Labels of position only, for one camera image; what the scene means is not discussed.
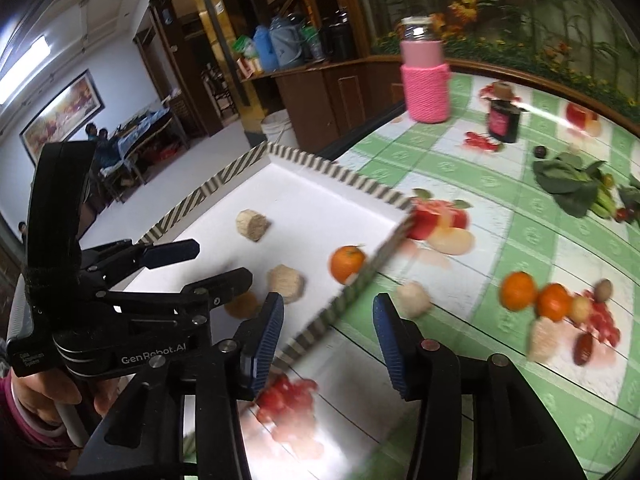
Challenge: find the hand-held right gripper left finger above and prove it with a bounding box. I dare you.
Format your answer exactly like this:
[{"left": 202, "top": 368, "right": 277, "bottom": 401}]
[{"left": 70, "top": 291, "right": 286, "bottom": 480}]

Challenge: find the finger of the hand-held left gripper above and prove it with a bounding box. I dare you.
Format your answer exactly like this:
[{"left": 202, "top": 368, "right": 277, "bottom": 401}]
[
  {"left": 100, "top": 267, "right": 254, "bottom": 322},
  {"left": 80, "top": 239, "right": 201, "bottom": 291}
]

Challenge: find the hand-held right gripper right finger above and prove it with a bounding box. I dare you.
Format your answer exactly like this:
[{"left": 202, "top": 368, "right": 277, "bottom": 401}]
[{"left": 372, "top": 292, "right": 588, "bottom": 480}]

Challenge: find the orange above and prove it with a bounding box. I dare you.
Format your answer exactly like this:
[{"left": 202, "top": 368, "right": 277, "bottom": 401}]
[
  {"left": 224, "top": 291, "right": 260, "bottom": 319},
  {"left": 537, "top": 283, "right": 572, "bottom": 322},
  {"left": 501, "top": 271, "right": 538, "bottom": 311},
  {"left": 329, "top": 245, "right": 367, "bottom": 285}
]

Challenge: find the white tray with striped rim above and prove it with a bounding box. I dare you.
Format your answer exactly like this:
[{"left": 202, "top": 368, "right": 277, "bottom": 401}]
[{"left": 137, "top": 142, "right": 416, "bottom": 461}]

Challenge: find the red date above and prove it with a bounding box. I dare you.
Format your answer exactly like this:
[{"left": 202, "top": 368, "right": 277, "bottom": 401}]
[{"left": 573, "top": 332, "right": 595, "bottom": 367}]

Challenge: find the person's left forearm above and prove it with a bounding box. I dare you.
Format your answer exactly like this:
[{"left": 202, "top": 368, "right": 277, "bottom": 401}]
[{"left": 0, "top": 367, "right": 85, "bottom": 480}]

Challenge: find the person's left hand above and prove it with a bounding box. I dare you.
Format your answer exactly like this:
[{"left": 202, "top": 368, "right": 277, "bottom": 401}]
[{"left": 10, "top": 372, "right": 121, "bottom": 433}]

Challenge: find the table with blue cloth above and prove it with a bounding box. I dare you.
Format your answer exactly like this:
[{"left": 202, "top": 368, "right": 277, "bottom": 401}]
[{"left": 100, "top": 105, "right": 191, "bottom": 196}]

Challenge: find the white plastic bucket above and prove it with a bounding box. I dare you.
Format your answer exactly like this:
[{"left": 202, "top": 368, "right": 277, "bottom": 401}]
[{"left": 260, "top": 111, "right": 293, "bottom": 147}]

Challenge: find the ceiling light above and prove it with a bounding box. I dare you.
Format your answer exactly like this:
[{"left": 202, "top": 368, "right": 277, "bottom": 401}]
[{"left": 0, "top": 35, "right": 51, "bottom": 86}]

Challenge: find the wooden chair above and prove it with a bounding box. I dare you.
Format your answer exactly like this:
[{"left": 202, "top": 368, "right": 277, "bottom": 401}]
[{"left": 202, "top": 62, "right": 238, "bottom": 121}]

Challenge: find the green checked printed tablecloth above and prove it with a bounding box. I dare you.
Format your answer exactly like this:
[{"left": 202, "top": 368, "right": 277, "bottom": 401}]
[{"left": 240, "top": 71, "right": 640, "bottom": 480}]

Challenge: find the wooden cabinet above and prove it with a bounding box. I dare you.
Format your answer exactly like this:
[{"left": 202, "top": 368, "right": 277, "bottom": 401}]
[{"left": 240, "top": 57, "right": 406, "bottom": 136}]

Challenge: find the bok choy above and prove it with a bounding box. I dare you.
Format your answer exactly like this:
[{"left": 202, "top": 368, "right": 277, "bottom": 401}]
[
  {"left": 532, "top": 152, "right": 613, "bottom": 219},
  {"left": 617, "top": 175, "right": 640, "bottom": 211}
]

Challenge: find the gold column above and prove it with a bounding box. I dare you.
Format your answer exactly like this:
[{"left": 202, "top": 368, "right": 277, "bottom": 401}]
[{"left": 182, "top": 0, "right": 261, "bottom": 106}]

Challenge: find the small dark bottle red label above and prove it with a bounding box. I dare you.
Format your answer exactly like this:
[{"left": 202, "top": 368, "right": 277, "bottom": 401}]
[{"left": 486, "top": 82, "right": 522, "bottom": 144}]

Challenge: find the clear cup with green contents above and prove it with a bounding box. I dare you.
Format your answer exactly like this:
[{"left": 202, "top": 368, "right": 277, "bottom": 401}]
[{"left": 302, "top": 25, "right": 326, "bottom": 61}]

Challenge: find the bottle with pink knit sleeve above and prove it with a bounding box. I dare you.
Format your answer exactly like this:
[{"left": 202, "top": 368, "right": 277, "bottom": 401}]
[{"left": 398, "top": 16, "right": 452, "bottom": 124}]

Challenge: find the black thermos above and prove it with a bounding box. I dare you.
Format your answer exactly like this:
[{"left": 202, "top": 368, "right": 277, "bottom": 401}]
[{"left": 320, "top": 10, "right": 358, "bottom": 61}]

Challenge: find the artificial flower display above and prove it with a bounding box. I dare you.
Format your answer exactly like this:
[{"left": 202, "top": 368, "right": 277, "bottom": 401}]
[{"left": 350, "top": 0, "right": 640, "bottom": 111}]

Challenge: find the framed wall painting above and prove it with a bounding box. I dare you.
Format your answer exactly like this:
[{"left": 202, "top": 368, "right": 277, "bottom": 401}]
[{"left": 19, "top": 69, "right": 107, "bottom": 166}]

